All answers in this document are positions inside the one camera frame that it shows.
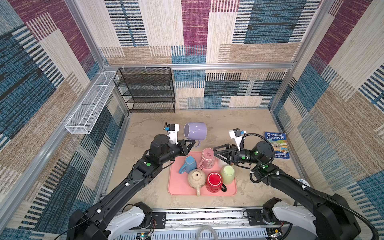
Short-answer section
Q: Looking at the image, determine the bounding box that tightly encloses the red ceramic mug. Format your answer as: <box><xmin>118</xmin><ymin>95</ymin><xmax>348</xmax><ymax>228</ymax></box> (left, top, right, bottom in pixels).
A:
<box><xmin>206</xmin><ymin>172</ymin><xmax>228</xmax><ymax>193</ymax></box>

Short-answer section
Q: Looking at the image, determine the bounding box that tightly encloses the grey hose loop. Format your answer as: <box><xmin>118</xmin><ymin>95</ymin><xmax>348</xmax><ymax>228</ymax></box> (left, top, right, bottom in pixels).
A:
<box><xmin>195</xmin><ymin>224</ymin><xmax>220</xmax><ymax>240</ymax></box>

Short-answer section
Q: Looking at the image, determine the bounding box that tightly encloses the black wire shelf rack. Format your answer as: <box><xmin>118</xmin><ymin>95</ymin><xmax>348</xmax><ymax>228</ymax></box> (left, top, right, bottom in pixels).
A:
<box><xmin>114</xmin><ymin>67</ymin><xmax>176</xmax><ymax>114</ymax></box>

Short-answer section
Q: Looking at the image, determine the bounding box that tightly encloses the blue ceramic mug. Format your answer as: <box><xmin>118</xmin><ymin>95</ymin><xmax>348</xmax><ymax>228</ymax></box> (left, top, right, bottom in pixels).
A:
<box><xmin>179</xmin><ymin>156</ymin><xmax>197</xmax><ymax>174</ymax></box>

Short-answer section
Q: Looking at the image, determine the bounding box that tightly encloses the pink ghost mug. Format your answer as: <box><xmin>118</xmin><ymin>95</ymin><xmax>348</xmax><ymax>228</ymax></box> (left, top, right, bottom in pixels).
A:
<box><xmin>198</xmin><ymin>148</ymin><xmax>216</xmax><ymax>170</ymax></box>

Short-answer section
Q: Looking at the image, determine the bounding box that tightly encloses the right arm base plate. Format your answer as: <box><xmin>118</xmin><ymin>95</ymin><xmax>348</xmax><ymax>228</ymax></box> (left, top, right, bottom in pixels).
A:
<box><xmin>243</xmin><ymin>208</ymin><xmax>289</xmax><ymax>226</ymax></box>

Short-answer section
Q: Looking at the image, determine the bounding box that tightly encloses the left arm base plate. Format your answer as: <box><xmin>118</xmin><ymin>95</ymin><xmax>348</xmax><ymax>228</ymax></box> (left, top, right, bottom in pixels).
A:
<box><xmin>142</xmin><ymin>212</ymin><xmax>167</xmax><ymax>230</ymax></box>

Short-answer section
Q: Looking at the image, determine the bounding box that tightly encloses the black corrugated cable conduit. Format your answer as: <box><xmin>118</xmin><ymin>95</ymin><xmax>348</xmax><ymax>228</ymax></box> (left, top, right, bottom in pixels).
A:
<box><xmin>302</xmin><ymin>185</ymin><xmax>380</xmax><ymax>240</ymax></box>

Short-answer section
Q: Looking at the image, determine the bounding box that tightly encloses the beige ceramic teapot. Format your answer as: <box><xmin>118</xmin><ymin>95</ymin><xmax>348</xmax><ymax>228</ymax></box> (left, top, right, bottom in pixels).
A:
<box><xmin>188</xmin><ymin>169</ymin><xmax>206</xmax><ymax>197</ymax></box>

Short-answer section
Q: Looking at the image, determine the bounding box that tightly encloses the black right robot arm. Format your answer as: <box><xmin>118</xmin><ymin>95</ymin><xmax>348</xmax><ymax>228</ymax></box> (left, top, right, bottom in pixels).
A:
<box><xmin>213</xmin><ymin>139</ymin><xmax>369</xmax><ymax>240</ymax></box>

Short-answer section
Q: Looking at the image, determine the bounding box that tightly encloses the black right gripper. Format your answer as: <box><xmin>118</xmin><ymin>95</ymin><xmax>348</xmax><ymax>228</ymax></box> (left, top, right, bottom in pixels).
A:
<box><xmin>212</xmin><ymin>143</ymin><xmax>260</xmax><ymax>166</ymax></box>

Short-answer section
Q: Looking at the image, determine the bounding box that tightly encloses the blue treehouse book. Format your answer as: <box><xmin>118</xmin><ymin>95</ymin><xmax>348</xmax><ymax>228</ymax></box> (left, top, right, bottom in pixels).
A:
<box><xmin>264</xmin><ymin>132</ymin><xmax>290</xmax><ymax>160</ymax></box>

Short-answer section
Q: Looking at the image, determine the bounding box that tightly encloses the white wire mesh basket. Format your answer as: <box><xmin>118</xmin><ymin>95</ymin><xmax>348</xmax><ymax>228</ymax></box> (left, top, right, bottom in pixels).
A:
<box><xmin>65</xmin><ymin>72</ymin><xmax>117</xmax><ymax>135</ymax></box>

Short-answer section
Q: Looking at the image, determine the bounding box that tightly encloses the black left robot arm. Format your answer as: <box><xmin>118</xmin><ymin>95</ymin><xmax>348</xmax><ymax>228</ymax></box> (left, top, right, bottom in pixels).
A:
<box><xmin>67</xmin><ymin>134</ymin><xmax>196</xmax><ymax>240</ymax></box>

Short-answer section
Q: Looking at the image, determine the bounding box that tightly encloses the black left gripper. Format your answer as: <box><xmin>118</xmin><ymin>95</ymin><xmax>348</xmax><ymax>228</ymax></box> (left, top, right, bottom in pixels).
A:
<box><xmin>158</xmin><ymin>139</ymin><xmax>195</xmax><ymax>166</ymax></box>

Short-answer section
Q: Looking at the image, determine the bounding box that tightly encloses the pink plastic tray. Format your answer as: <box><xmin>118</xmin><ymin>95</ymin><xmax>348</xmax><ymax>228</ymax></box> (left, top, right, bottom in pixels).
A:
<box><xmin>168</xmin><ymin>152</ymin><xmax>237</xmax><ymax>196</ymax></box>

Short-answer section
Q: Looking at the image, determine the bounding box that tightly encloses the purple ceramic mug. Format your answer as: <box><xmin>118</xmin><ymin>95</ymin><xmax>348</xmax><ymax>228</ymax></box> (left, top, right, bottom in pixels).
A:
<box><xmin>184</xmin><ymin>122</ymin><xmax>208</xmax><ymax>148</ymax></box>

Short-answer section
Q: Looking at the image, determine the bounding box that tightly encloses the light green mug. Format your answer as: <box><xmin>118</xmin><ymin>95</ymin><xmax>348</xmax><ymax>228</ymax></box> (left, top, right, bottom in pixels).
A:
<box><xmin>220</xmin><ymin>165</ymin><xmax>235</xmax><ymax>185</ymax></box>

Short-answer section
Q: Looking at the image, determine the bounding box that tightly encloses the white ceramic mug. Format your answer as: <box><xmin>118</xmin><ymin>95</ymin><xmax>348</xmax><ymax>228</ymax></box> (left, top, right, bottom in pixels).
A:
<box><xmin>217</xmin><ymin>159</ymin><xmax>231</xmax><ymax>169</ymax></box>

